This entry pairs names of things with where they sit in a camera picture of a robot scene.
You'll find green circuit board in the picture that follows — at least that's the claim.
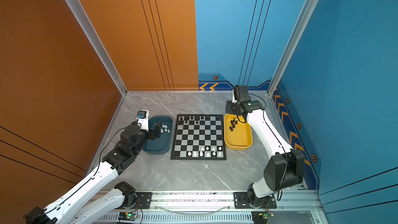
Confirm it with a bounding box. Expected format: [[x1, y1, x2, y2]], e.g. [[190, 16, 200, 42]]
[[259, 212, 269, 220], [118, 212, 138, 222]]

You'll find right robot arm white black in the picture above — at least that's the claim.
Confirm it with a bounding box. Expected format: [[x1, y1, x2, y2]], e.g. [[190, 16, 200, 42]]
[[226, 85, 306, 208]]

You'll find yellow plastic tray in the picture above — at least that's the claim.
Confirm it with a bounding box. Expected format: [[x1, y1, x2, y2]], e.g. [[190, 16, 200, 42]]
[[224, 114, 253, 150]]

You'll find teal plastic tray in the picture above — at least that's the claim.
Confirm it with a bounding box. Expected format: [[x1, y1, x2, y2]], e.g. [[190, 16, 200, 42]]
[[143, 115, 174, 155]]

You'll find right green circuit board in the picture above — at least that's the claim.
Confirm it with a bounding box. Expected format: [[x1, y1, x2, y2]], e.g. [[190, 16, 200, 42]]
[[259, 212, 269, 220]]

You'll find left green circuit board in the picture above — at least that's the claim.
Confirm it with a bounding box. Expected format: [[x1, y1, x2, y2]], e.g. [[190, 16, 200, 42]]
[[118, 212, 138, 222]]

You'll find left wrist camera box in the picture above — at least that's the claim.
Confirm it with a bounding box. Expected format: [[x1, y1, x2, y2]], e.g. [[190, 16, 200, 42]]
[[136, 110, 149, 131]]

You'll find black and white chessboard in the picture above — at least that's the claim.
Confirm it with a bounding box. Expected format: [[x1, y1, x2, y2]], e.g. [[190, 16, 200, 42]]
[[171, 114, 227, 161]]

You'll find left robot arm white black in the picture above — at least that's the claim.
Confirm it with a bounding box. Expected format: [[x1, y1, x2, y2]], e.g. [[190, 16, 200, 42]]
[[25, 120, 162, 224]]

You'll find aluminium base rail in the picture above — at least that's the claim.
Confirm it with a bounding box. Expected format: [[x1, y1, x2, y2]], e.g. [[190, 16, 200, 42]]
[[63, 189, 324, 212]]

